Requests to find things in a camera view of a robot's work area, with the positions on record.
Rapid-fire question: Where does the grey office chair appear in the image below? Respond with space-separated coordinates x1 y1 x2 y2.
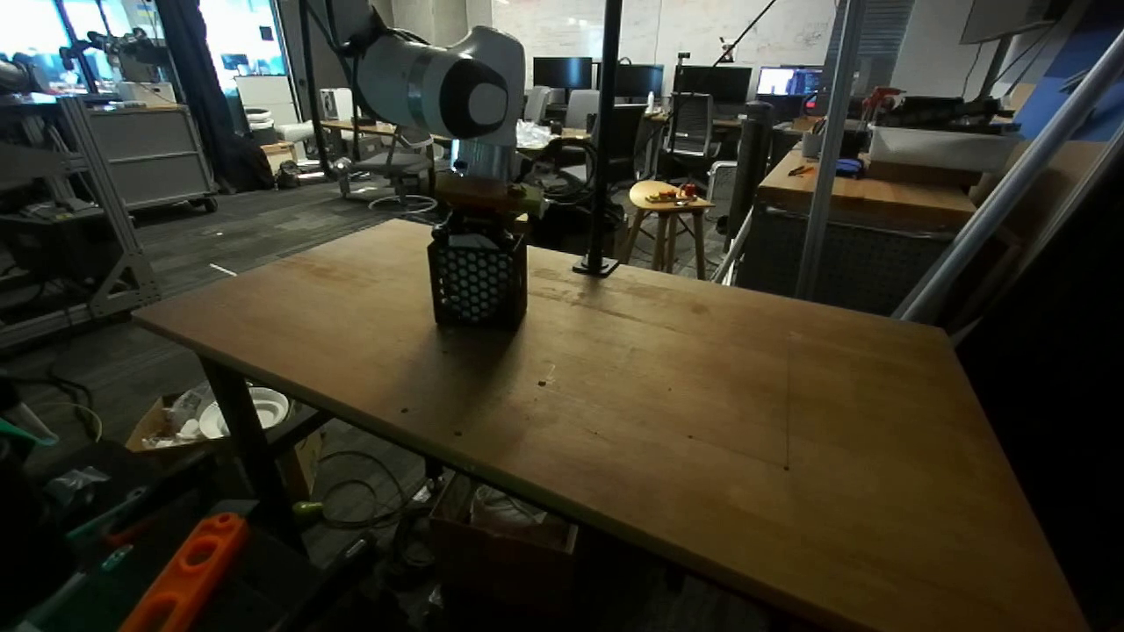
662 88 719 160

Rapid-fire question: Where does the black perforated basket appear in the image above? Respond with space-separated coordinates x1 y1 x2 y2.
426 217 532 337

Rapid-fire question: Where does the vertical aluminium pole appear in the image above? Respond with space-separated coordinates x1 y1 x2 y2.
794 0 868 303

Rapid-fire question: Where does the black vertical pole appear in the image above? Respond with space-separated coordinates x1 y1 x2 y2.
570 0 626 280

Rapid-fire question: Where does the open cardboard box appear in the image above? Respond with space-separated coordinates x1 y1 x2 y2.
119 382 222 455

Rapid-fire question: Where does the grey drawer cabinet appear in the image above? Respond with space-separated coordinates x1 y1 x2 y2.
84 102 222 215

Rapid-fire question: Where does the white box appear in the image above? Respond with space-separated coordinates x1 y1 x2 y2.
868 117 1022 177

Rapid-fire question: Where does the black table leg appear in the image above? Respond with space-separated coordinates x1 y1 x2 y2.
192 355 309 554

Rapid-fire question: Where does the white bowl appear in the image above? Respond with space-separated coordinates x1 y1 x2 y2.
196 382 294 445

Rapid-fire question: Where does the metal shelf rack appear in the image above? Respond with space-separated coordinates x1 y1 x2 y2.
0 85 165 355

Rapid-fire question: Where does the lit computer monitor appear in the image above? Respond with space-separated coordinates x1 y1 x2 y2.
751 62 829 102

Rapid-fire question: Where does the wooden workbench with drawers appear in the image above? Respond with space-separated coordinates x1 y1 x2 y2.
734 138 978 317

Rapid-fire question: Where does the large cardboard box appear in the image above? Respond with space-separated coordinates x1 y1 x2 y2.
426 472 583 606

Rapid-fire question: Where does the dark computer monitor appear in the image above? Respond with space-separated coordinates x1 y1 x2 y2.
669 62 755 108

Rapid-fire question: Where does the orange plastic holed block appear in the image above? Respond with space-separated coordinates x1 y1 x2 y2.
116 508 251 632

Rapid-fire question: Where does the slanted aluminium pole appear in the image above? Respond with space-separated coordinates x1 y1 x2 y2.
893 27 1124 331

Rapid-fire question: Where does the round wooden stool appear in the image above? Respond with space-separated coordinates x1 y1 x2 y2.
618 177 712 277

